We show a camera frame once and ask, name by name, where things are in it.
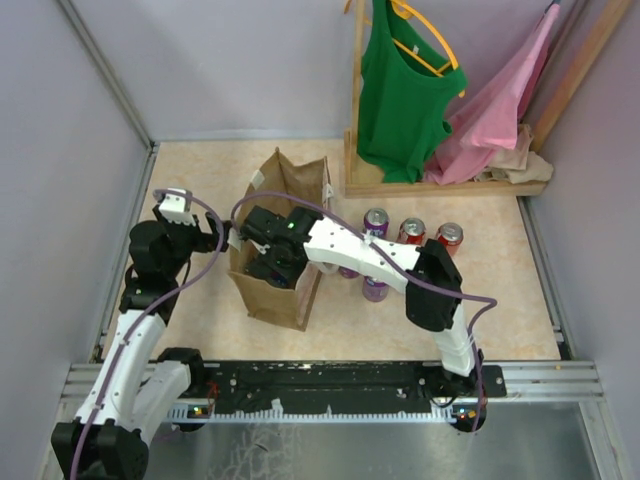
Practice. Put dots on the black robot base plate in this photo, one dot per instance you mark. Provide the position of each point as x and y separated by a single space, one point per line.
318 387

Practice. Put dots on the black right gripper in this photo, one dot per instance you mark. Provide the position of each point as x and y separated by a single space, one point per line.
263 266

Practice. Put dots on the green tank top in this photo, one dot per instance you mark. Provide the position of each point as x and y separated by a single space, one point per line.
406 89

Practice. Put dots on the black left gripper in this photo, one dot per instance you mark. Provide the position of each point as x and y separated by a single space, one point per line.
207 242

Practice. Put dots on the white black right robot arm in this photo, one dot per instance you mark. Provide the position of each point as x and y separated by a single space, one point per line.
426 275

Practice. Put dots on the tan canvas tote bag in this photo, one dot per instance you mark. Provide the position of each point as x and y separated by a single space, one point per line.
288 308

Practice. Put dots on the wooden clothes rack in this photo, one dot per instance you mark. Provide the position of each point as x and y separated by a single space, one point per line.
585 33

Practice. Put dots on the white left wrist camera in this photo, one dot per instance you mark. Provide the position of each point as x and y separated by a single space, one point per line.
174 207

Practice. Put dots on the red coke can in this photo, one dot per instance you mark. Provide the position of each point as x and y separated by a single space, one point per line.
412 231

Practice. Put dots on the beige cloth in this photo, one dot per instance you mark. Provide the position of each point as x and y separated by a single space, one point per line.
519 165

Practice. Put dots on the aluminium frame rail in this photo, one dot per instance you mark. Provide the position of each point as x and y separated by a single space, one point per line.
545 382

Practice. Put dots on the pink shirt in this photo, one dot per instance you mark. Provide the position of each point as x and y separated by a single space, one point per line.
490 120

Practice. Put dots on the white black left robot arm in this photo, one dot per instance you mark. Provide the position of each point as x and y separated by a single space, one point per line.
111 433

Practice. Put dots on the red cola can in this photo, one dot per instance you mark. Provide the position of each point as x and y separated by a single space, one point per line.
451 235

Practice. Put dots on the purple fanta can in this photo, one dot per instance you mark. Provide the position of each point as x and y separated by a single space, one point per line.
347 273
376 222
374 290

